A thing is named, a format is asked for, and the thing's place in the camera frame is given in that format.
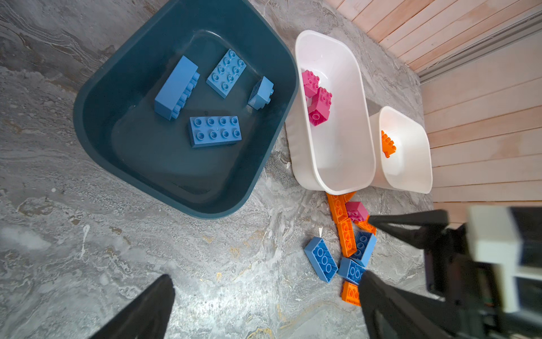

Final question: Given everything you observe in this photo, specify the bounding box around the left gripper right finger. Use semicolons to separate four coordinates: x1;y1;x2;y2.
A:
359;271;450;338

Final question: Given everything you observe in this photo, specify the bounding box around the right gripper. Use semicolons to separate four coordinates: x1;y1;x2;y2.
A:
368;209;478;297

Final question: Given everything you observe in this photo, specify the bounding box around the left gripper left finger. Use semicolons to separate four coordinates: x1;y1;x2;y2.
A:
92;274;175;338

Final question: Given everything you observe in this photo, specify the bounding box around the orange lego bottom plate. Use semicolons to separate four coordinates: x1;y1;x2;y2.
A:
341;281;361;307

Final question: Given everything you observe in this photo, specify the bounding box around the orange lego plate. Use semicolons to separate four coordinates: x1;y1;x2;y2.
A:
354;216;377;235
341;281;361;307

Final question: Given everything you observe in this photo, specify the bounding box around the light blue lego brick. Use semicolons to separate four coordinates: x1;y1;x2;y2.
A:
350;231;377;268

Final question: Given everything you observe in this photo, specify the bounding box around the long orange technic lego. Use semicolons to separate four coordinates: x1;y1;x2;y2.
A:
381;130;397;158

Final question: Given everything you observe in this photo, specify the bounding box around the pink square lego brick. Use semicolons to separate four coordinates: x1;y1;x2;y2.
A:
302;70;320;98

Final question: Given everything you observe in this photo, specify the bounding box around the blue lego double brick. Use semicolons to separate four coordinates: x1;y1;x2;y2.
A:
189;116;242;148

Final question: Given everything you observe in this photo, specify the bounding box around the small blue lego brick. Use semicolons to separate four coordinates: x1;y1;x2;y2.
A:
248;76;274;110

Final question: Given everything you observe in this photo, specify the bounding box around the long light blue lego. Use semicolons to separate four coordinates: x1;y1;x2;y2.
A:
154;56;200;121

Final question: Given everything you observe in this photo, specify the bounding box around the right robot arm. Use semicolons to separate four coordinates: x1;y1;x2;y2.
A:
359;206;541;338

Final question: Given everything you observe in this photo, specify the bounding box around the right white plastic bin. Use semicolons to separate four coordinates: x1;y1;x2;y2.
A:
369;106;433;194

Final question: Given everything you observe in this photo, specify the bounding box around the white plastic bin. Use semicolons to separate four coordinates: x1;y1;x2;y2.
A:
369;106;433;194
286;30;376;195

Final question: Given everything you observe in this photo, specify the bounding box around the middle white plastic bin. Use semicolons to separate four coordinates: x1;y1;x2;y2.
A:
286;30;376;195

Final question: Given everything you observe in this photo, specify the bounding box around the dark teal plastic bin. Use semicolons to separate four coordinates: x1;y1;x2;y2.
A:
73;1;299;219

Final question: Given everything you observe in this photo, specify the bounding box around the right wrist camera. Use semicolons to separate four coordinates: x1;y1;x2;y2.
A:
467;206;541;313

